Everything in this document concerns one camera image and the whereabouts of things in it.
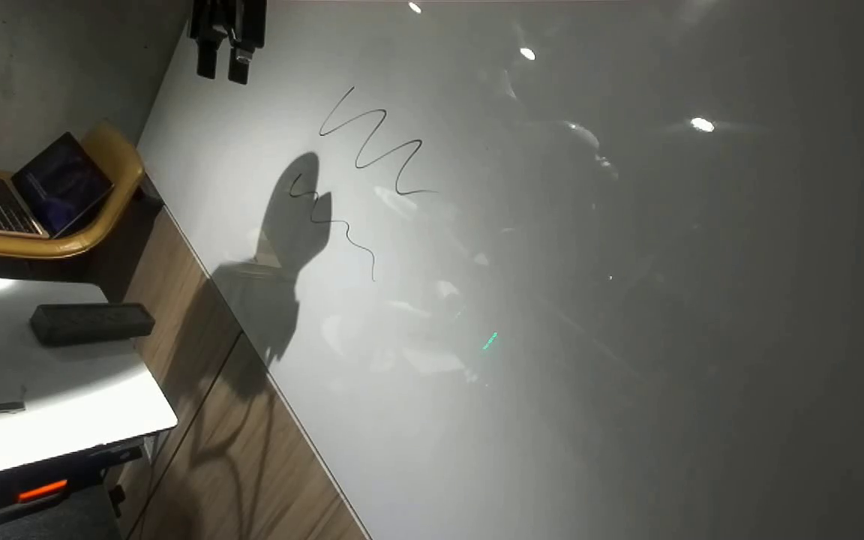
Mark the yellow wooden chair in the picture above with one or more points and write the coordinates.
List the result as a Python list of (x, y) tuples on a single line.
[(122, 163)]

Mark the open laptop computer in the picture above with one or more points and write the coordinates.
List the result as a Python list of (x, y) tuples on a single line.
[(51, 193)]

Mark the white side table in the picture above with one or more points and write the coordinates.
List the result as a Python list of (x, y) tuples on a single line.
[(82, 396)]

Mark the large white whiteboard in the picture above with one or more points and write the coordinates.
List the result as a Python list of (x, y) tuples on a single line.
[(546, 268)]

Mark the black whiteboard eraser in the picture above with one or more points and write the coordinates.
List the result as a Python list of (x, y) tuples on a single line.
[(87, 321)]

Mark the orange handled tool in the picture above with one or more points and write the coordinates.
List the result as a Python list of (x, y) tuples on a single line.
[(39, 494)]

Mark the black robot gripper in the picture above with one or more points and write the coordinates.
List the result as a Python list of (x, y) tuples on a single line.
[(228, 18)]

